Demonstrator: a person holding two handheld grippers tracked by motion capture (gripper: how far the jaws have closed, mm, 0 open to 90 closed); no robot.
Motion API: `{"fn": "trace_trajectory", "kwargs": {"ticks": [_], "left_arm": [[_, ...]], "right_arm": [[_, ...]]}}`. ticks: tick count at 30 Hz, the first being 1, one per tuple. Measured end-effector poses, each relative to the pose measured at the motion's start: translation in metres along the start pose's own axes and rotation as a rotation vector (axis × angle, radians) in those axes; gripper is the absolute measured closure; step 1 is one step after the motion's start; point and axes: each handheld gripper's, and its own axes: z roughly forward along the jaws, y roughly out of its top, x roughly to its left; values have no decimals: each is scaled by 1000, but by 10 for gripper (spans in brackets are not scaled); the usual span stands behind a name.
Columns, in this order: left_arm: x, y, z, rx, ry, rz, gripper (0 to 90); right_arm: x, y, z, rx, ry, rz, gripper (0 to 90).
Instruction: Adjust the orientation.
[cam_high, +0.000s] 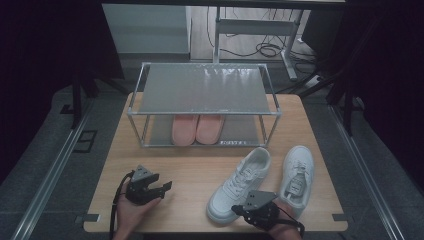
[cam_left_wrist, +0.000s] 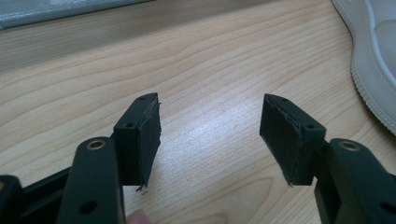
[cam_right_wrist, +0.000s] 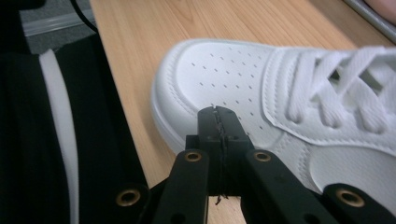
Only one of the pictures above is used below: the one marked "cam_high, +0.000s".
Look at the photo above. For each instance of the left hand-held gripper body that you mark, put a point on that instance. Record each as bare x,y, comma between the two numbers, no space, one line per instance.
141,186

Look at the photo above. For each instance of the dark curtain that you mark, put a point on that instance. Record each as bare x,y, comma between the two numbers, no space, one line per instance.
400,66
40,50

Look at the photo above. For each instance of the grey cabinet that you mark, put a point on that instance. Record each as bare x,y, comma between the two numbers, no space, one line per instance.
146,30

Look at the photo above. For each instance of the grey metal shoe rack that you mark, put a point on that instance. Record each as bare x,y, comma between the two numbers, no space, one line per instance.
203,90

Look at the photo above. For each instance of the person's left hand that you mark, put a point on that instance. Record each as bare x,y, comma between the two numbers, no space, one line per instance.
133,216

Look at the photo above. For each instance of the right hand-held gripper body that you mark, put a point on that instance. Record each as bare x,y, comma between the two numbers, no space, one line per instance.
261,206

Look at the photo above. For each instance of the white power strip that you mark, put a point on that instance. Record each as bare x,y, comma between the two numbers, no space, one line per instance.
315,81

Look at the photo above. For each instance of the pink slipper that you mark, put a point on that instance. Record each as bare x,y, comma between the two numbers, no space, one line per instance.
210,130
184,131

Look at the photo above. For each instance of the white desk frame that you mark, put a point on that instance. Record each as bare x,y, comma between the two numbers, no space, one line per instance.
253,27

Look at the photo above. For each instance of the white sneaker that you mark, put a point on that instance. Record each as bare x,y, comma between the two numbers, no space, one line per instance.
233,186
301,160

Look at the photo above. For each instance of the black stand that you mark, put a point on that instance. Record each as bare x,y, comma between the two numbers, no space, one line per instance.
348,110
77,100

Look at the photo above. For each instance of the dark box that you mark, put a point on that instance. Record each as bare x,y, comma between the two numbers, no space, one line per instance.
320,33

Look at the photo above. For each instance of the grey floor rail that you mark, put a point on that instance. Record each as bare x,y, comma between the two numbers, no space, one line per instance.
366,180
50,173

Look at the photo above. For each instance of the person's right hand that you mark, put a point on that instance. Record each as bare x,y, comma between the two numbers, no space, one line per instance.
285,233

